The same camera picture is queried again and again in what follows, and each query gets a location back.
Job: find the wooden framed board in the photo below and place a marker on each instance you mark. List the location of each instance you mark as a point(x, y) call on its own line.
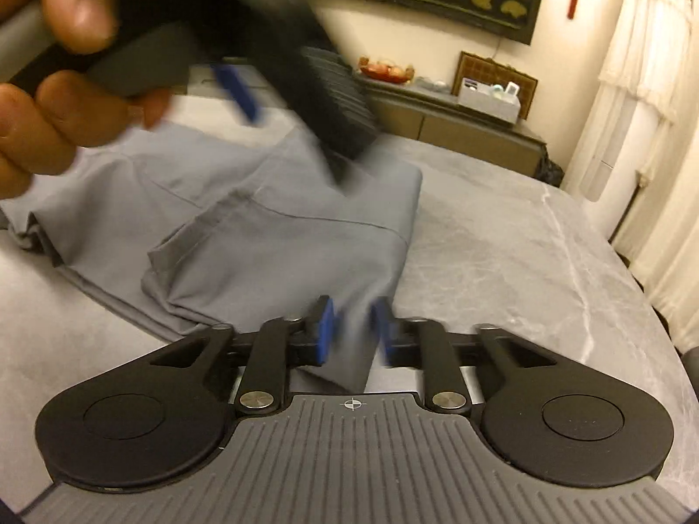
point(491, 68)

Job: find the dark sideboard cabinet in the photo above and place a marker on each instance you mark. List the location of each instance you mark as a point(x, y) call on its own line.
point(464, 125)

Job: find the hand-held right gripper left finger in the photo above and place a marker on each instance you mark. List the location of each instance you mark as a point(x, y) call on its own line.
point(325, 330)

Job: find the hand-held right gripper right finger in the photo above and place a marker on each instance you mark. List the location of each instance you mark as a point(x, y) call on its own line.
point(385, 333)

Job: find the person's left hand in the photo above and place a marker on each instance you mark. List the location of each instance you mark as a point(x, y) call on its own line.
point(82, 5)

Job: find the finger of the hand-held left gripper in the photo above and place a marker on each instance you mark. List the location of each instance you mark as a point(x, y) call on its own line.
point(240, 93)

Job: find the white curtain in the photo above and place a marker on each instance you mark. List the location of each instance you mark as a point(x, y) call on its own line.
point(644, 93)

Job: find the red fruit tray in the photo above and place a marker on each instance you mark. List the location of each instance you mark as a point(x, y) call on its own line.
point(385, 71)

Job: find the white organiser box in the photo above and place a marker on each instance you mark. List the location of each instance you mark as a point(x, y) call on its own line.
point(486, 106)

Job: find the grey garment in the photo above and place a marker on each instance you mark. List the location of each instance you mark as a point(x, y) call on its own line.
point(246, 240)

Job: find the small white dish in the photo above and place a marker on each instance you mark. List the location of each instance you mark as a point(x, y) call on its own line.
point(431, 85)

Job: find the black bag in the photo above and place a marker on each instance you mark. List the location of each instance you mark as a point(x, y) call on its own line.
point(551, 166)

